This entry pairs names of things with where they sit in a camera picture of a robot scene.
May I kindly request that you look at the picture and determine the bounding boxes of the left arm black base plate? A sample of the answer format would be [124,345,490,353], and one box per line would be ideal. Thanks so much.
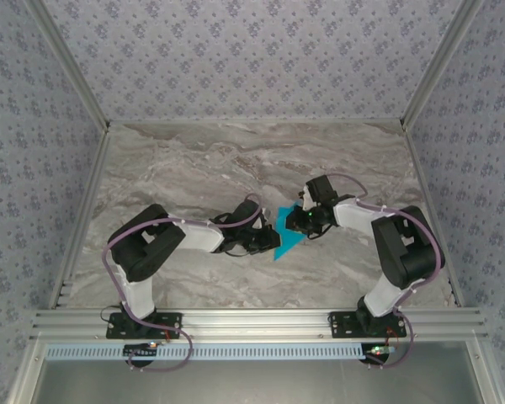
[105,311,183,340]

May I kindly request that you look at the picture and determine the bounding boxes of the blue paper sheet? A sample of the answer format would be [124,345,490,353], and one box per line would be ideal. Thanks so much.
[272,202,309,262]

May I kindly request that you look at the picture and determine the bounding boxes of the slotted cable duct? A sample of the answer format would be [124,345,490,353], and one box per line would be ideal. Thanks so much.
[45,341,401,363]

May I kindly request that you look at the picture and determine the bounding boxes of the small circuit board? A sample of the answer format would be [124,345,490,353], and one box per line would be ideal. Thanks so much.
[123,342,160,359]
[363,343,400,364]

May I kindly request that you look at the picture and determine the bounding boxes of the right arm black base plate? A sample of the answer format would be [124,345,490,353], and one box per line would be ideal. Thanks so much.
[327,311,407,340]

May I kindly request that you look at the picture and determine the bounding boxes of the aluminium frame post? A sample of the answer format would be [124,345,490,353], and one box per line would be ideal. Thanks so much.
[399,0,487,132]
[24,0,112,132]

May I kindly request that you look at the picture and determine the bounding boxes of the aluminium table side rail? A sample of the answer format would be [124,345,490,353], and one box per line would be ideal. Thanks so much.
[401,121,466,308]
[48,125,110,311]

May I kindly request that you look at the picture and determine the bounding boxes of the aluminium frame cross rail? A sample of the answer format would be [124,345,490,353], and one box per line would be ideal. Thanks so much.
[29,307,489,341]

